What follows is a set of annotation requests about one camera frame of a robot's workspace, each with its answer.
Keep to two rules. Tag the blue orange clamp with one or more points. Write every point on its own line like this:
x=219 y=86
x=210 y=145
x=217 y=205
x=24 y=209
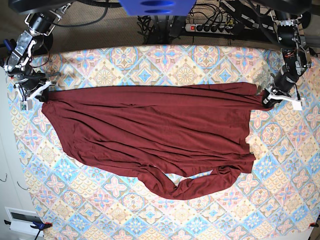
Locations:
x=41 y=225
x=6 y=47

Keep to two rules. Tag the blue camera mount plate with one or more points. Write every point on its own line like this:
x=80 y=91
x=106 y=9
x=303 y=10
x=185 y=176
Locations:
x=157 y=7

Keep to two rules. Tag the orange clamp lower right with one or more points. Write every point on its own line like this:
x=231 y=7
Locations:
x=314 y=225

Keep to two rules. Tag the white wall outlet box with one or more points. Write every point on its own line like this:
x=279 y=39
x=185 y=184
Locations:
x=22 y=220

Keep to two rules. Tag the white power strip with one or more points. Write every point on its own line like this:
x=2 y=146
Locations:
x=208 y=28

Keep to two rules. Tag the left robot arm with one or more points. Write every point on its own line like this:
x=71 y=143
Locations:
x=291 y=39

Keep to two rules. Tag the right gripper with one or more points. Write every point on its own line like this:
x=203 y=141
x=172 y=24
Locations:
x=28 y=85

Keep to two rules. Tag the patterned tile tablecloth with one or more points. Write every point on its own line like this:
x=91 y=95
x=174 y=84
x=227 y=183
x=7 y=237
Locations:
x=277 y=201

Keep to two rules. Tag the blue orange clamp lower left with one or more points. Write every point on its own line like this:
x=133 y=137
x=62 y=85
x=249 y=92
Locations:
x=41 y=225

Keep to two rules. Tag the dark red t-shirt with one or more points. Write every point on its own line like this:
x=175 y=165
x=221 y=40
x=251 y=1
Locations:
x=181 y=142

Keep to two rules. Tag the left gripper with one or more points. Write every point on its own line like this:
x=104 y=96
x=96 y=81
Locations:
x=282 y=83

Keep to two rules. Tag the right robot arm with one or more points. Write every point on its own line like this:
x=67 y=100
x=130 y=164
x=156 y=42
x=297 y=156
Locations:
x=40 y=23

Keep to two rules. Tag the blue orange clamp upper left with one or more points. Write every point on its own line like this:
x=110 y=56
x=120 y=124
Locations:
x=6 y=47

